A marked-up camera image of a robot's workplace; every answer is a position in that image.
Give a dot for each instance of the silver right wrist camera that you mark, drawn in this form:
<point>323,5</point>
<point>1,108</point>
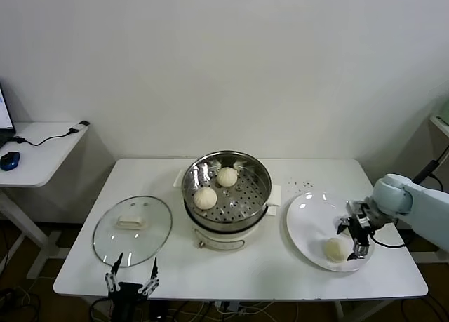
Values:
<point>357,207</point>

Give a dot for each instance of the white power strip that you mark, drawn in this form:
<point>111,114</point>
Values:
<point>228,306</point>

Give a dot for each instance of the white side desk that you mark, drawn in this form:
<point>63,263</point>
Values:
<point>42,160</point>

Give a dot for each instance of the pale green shelf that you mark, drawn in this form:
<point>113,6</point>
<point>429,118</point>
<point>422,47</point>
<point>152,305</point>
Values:
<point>442,118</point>

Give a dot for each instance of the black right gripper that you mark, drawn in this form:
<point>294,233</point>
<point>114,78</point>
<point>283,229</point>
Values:
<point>361,229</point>

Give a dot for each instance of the stainless steel steamer basket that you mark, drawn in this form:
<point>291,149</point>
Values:
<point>242,195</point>

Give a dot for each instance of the white steamed baozi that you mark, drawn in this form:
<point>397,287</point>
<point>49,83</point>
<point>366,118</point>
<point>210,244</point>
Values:
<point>205,198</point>
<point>335,250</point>
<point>227,176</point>

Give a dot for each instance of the blue computer mouse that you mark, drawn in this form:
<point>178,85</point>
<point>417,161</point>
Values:
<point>10,160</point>

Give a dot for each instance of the computer monitor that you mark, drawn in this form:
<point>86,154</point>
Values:
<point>4,115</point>

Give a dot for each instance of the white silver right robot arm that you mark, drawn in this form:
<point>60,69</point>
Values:
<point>417,202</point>

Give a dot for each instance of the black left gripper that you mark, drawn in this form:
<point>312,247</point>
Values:
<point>128,297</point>

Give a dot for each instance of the white round plate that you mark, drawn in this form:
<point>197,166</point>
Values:
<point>308,223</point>

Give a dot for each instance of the white electric cooker base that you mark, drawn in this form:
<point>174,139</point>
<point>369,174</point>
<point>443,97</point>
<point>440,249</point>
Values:
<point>217,243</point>

